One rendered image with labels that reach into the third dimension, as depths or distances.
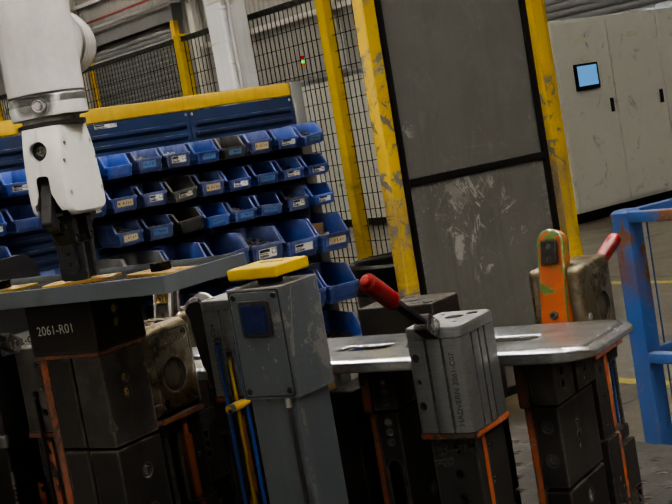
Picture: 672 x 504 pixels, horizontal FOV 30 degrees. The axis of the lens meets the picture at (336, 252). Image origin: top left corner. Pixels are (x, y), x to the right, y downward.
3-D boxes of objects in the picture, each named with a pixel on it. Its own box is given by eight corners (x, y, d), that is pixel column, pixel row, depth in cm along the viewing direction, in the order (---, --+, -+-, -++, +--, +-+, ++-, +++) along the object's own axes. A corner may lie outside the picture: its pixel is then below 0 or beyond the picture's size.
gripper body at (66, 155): (61, 109, 133) (81, 214, 134) (99, 108, 142) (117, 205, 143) (-3, 121, 134) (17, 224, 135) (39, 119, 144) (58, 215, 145)
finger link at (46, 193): (40, 205, 131) (62, 241, 135) (55, 155, 137) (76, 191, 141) (29, 207, 132) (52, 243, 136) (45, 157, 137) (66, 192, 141)
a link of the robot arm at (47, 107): (63, 89, 133) (69, 117, 133) (96, 89, 141) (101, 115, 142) (-8, 102, 135) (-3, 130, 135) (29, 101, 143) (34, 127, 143)
